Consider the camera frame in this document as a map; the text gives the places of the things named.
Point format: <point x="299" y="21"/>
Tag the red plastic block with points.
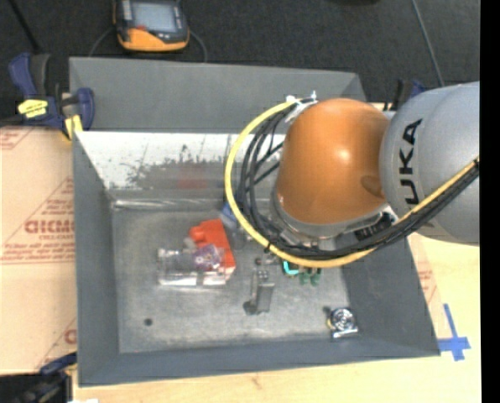
<point x="212" y="235"/>

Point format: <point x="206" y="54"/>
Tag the shiny round metal item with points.
<point x="343" y="320"/>

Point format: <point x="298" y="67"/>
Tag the clear plastic box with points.
<point x="178" y="273"/>

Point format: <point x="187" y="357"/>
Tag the grey metal bin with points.
<point x="199" y="309"/>

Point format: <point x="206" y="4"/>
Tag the brown cardboard board, red print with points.
<point x="32" y="267"/>

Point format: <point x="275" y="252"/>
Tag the purple patterned small item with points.
<point x="208" y="256"/>

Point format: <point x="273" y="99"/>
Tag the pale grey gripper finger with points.
<point x="254" y="292"/>
<point x="267" y="298"/>

